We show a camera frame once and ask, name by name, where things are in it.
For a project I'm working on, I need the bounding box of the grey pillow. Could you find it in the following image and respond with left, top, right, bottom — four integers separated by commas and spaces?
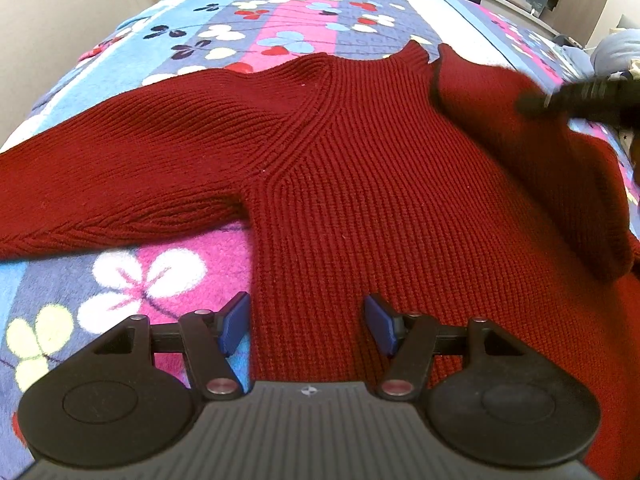
552, 27, 640, 78

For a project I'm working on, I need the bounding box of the red knit sweater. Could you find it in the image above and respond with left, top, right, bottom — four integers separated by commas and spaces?
0, 40, 640, 480

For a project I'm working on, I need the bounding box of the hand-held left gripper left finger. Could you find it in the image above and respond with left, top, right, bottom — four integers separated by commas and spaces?
92, 291, 251, 402

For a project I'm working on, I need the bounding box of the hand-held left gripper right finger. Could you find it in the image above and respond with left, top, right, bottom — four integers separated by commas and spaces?
364, 294, 526, 402

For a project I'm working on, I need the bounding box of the floral fleece blanket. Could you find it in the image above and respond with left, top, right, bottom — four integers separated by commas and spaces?
0, 0, 640, 466

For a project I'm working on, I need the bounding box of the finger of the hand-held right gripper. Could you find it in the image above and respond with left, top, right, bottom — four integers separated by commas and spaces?
515, 76, 640, 125

